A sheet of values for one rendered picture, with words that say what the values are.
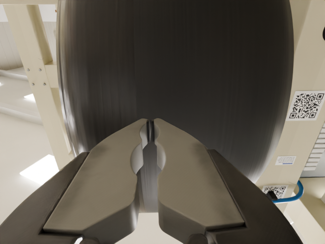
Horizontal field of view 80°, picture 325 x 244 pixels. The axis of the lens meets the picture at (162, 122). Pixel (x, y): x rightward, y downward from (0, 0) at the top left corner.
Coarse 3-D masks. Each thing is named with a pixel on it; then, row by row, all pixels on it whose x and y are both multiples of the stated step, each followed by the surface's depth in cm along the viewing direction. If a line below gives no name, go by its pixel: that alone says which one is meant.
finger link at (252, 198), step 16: (224, 160) 9; (224, 176) 8; (240, 176) 8; (240, 192) 7; (256, 192) 7; (240, 208) 7; (256, 208) 7; (272, 208) 7; (256, 224) 6; (272, 224) 6; (288, 224) 6; (208, 240) 6; (224, 240) 6; (240, 240) 6; (256, 240) 6; (272, 240) 6; (288, 240) 6
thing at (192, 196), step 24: (168, 144) 10; (192, 144) 10; (168, 168) 8; (192, 168) 8; (216, 168) 8; (168, 192) 7; (192, 192) 7; (216, 192) 7; (168, 216) 7; (192, 216) 6; (216, 216) 6; (240, 216) 6
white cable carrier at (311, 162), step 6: (324, 126) 49; (324, 132) 50; (318, 138) 51; (324, 138) 51; (318, 144) 52; (324, 144) 52; (312, 150) 53; (318, 150) 53; (324, 150) 53; (312, 156) 54; (318, 156) 54; (306, 162) 55; (312, 162) 55; (306, 168) 56; (312, 168) 56
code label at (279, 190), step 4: (264, 188) 58; (268, 188) 58; (272, 188) 58; (276, 188) 58; (280, 188) 58; (284, 188) 58; (264, 192) 59; (276, 192) 59; (280, 192) 59; (284, 192) 59; (280, 196) 60
